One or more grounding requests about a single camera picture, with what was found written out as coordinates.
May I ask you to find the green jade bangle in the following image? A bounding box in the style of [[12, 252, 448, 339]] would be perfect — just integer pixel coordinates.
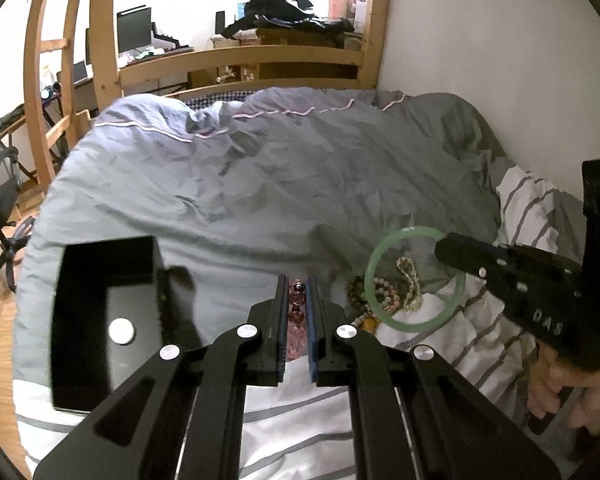
[[363, 226, 466, 333]]

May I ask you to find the wooden bunk bed frame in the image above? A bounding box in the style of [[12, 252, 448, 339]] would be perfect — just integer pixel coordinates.
[[90, 0, 390, 110]]

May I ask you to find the white grey striped sheet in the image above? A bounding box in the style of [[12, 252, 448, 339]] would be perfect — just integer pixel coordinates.
[[12, 166, 585, 479]]

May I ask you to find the black jewelry box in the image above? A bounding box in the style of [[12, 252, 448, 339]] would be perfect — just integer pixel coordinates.
[[50, 236, 164, 413]]

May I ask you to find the black computer monitor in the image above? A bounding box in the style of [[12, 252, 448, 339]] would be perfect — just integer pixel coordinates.
[[117, 6, 152, 54]]

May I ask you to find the red crystal bead bracelet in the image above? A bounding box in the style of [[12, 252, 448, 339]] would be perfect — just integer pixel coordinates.
[[285, 278, 309, 362]]

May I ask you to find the wooden ladder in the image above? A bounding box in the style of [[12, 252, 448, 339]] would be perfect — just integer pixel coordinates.
[[22, 0, 93, 191]]

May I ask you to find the pink stone bead bracelet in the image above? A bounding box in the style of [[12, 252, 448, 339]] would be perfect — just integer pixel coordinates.
[[371, 276, 406, 316]]

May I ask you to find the pile of dark clothes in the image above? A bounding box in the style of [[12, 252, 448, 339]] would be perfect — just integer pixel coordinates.
[[220, 0, 354, 39]]

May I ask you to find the black office chair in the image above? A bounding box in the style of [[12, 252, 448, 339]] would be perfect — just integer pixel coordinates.
[[0, 146, 35, 292]]

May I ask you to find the cream pearl bead bracelet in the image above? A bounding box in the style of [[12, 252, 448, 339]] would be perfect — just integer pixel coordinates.
[[395, 254, 425, 312]]

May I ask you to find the person's right hand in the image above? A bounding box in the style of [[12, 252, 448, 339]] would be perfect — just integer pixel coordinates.
[[526, 341, 600, 436]]

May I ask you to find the grey blue duvet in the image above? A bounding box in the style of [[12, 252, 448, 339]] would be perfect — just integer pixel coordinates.
[[12, 88, 512, 386]]

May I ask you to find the dark wooden bead bracelet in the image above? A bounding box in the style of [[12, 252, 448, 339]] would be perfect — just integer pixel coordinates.
[[346, 276, 376, 317]]

